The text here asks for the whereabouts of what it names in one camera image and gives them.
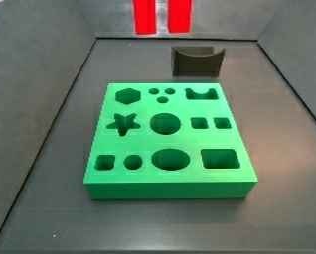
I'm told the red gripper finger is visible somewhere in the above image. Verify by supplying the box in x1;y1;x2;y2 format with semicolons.
168;0;193;33
133;0;157;35

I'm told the dark grey curved block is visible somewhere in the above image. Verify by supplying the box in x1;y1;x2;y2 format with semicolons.
172;46;226;77

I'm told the green shape-sorting block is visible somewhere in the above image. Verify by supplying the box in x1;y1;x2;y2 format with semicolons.
83;83;257;199

